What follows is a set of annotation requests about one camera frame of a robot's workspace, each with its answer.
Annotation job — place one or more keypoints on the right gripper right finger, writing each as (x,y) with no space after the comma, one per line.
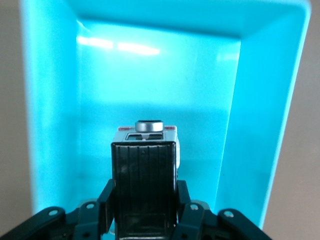
(197,222)

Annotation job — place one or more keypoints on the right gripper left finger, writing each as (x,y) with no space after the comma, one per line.
(87,220)

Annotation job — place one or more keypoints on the white toy jeep black roof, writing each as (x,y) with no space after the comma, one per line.
(142,175)

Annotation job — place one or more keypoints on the cyan plastic bin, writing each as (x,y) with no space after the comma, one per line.
(162,75)

